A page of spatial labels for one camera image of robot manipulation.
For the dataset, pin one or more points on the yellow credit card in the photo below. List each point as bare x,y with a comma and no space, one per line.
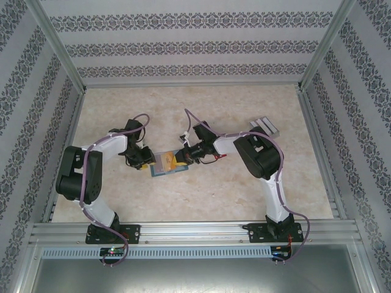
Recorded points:
167,158

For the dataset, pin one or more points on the teal card holder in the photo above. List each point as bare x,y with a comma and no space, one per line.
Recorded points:
159,164

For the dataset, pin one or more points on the red credit card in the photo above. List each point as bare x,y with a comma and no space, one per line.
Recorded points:
222,156

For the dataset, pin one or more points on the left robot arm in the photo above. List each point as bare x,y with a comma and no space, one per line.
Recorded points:
114,146

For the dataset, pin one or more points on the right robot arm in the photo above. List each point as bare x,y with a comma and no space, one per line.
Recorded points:
226,143

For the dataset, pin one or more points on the small circuit board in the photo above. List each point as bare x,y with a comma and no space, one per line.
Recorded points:
113,251
279,252

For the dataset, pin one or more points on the grey metal panel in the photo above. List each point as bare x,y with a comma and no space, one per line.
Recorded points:
195,277

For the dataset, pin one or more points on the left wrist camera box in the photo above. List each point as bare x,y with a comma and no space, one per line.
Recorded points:
142,144

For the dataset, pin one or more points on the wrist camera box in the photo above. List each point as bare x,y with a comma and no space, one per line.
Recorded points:
142,144
184,138

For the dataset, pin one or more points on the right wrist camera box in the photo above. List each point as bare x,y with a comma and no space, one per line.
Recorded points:
184,138

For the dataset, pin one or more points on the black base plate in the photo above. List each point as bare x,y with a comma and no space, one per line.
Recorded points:
134,233
256,233

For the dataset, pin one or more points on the aluminium mounting rail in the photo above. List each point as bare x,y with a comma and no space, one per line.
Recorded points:
195,233

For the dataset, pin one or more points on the aluminium side rail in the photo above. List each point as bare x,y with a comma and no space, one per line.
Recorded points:
74,122
311,122

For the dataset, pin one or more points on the aluminium frame post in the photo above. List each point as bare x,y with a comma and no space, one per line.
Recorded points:
55,39
328,39

